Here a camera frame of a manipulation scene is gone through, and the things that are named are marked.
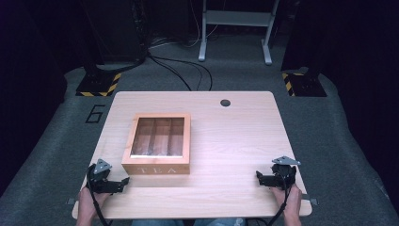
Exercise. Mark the white metal desk frame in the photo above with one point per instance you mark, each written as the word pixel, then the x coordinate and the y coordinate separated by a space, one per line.
pixel 236 18

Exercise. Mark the wooden tea box glass lid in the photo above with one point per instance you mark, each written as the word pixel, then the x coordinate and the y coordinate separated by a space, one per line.
pixel 160 138

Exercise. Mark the black stand base yellow stripes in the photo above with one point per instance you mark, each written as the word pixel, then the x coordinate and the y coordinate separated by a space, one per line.
pixel 306 84
pixel 98 84

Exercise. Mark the person's right hand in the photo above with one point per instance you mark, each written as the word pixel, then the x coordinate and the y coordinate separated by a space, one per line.
pixel 293 202

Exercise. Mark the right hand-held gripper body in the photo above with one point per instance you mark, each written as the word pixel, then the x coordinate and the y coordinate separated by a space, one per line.
pixel 282 175

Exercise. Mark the grey metal table bracket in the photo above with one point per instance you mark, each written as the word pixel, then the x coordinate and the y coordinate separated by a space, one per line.
pixel 310 199
pixel 70 201

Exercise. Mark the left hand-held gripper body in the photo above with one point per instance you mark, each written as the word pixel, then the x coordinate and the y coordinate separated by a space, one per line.
pixel 102 185

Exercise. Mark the person's left hand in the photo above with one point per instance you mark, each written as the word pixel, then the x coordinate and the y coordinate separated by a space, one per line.
pixel 88 204

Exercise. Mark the black equipment stand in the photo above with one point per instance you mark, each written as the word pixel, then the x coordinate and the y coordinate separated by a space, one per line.
pixel 116 31

